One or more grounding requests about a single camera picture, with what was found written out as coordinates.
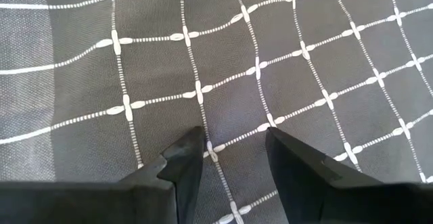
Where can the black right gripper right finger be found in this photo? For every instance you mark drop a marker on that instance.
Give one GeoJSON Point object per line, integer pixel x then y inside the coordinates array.
{"type": "Point", "coordinates": [338, 200]}

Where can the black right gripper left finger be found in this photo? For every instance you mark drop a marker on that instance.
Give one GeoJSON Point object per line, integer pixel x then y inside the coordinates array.
{"type": "Point", "coordinates": [101, 202]}

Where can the grey plaid towel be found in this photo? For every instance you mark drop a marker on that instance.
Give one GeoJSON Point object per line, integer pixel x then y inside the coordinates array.
{"type": "Point", "coordinates": [236, 65]}

